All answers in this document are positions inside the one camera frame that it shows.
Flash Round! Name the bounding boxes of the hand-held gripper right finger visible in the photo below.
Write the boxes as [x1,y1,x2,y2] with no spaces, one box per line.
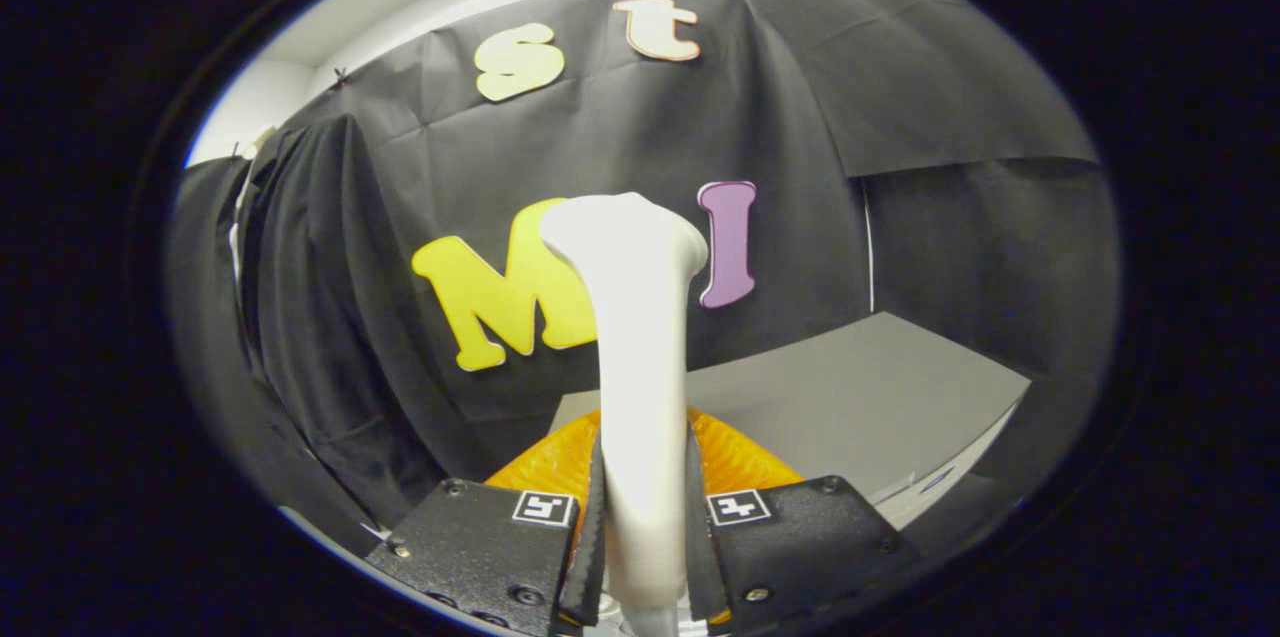
[685,407,921,633]

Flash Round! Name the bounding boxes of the white garment steamer with hose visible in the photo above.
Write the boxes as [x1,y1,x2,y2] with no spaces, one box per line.
[540,192,711,637]

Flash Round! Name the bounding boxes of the black backdrop cloth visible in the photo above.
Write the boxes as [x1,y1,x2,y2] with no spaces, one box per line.
[165,0,1121,558]

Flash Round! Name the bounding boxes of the black suit jacket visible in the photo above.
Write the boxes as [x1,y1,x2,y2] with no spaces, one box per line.
[235,114,451,528]

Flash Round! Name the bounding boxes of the grey cabinet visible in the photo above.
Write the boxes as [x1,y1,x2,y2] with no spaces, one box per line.
[545,312,1031,530]

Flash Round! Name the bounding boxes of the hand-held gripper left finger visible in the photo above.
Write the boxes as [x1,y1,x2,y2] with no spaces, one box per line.
[365,407,606,637]

